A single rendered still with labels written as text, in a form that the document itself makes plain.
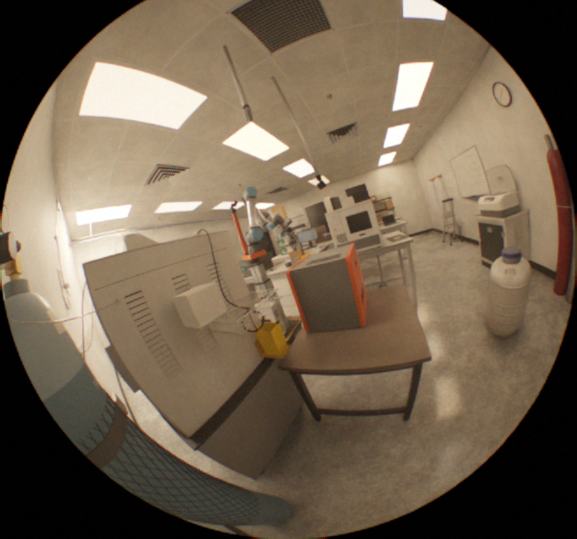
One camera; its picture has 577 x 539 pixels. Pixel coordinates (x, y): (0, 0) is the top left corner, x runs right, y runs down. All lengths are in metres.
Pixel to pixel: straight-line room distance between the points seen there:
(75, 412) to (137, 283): 0.44
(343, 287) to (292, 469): 1.25
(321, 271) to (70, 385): 1.00
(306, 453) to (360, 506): 0.56
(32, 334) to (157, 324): 0.43
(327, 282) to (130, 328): 0.88
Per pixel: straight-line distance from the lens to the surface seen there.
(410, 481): 1.33
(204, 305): 0.54
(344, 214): 1.96
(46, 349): 0.41
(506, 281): 1.71
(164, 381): 0.70
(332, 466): 1.35
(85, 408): 0.43
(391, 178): 6.88
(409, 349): 0.85
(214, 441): 0.91
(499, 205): 2.83
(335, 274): 0.89
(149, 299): 0.64
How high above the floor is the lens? 1.31
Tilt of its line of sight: 4 degrees down
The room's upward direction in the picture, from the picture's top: 18 degrees counter-clockwise
